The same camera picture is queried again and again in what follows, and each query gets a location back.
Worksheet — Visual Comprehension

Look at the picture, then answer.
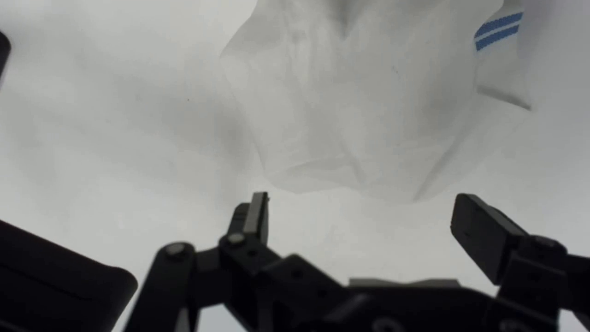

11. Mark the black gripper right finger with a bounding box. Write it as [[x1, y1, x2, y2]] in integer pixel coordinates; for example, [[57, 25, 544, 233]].
[[450, 191, 590, 316]]

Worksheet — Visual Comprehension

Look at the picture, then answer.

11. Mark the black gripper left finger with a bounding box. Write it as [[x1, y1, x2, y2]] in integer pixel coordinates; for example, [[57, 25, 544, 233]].
[[121, 189, 273, 332]]

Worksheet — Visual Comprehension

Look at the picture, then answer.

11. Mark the white towel with blue stripes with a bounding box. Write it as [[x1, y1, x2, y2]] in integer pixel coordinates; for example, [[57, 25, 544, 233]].
[[219, 0, 536, 204]]

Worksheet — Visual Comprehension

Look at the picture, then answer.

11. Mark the black metal stand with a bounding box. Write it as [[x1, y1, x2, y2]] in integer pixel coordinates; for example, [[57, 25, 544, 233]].
[[0, 217, 140, 332]]

